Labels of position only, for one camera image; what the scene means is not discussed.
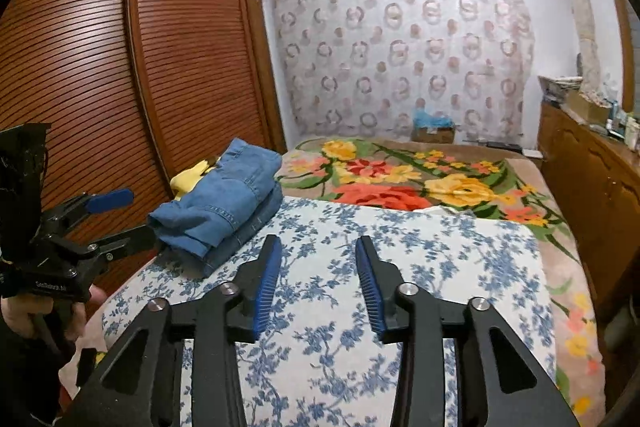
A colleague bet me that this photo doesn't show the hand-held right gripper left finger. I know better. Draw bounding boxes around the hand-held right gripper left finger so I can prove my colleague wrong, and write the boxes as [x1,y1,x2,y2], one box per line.
[60,234,284,427]

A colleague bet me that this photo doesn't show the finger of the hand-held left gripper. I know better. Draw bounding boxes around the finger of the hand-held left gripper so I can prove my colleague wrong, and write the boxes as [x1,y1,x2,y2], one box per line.
[75,223,163,265]
[42,188,135,228]

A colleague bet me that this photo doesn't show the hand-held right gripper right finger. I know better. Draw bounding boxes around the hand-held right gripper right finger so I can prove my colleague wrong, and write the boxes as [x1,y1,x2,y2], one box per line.
[355,236,563,427]

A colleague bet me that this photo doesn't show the blue denim pants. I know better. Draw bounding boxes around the blue denim pants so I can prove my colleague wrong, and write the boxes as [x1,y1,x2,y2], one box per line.
[146,137,284,279]

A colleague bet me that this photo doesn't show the person's left forearm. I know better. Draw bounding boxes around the person's left forearm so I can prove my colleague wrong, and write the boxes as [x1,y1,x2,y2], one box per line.
[0,327,66,423]

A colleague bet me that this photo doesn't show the person's left hand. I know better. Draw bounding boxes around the person's left hand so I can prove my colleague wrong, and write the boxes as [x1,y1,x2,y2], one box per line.
[0,284,107,350]

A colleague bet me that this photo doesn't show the white blue-flowered bed sheet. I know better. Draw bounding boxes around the white blue-flowered bed sheet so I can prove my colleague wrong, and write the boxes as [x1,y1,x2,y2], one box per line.
[100,196,558,427]

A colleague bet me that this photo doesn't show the yellow plush toy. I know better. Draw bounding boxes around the yellow plush toy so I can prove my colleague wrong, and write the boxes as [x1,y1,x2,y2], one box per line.
[170,154,223,200]

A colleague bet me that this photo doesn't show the floral plush blanket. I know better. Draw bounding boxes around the floral plush blanket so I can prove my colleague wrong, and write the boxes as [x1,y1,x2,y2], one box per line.
[275,134,608,427]

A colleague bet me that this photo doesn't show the wooden louvred wardrobe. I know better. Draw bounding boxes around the wooden louvred wardrobe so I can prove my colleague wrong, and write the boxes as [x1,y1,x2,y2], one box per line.
[0,0,288,308]

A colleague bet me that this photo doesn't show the cardboard box with blue paper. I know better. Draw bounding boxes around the cardboard box with blue paper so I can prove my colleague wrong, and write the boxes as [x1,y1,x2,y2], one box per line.
[411,109,456,144]

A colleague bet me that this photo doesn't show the wooden sideboard cabinet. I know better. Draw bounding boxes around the wooden sideboard cabinet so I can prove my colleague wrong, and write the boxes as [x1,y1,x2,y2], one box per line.
[537,99,640,323]

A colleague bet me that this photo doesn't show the grey trash bin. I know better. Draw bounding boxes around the grey trash bin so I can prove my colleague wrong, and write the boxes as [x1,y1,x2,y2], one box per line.
[602,304,633,353]

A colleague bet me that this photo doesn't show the printed flat box stack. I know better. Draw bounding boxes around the printed flat box stack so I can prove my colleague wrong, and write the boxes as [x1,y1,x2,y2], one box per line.
[537,74,583,102]

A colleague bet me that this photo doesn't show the open cardboard box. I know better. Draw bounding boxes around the open cardboard box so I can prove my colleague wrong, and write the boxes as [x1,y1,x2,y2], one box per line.
[565,89,613,125]

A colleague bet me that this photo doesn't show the group of toiletry bottles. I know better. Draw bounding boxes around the group of toiletry bottles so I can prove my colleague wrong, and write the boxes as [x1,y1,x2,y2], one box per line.
[605,99,640,142]

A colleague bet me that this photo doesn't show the grey window blind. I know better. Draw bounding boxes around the grey window blind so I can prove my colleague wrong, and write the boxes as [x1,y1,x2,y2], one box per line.
[631,7,640,112]

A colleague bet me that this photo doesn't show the beige lace curtain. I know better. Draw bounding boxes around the beige lace curtain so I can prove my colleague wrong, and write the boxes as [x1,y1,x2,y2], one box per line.
[537,0,603,98]

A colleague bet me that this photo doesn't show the ring-patterned sheer curtain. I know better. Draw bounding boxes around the ring-patterned sheer curtain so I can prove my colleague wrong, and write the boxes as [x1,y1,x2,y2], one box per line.
[260,0,533,142]

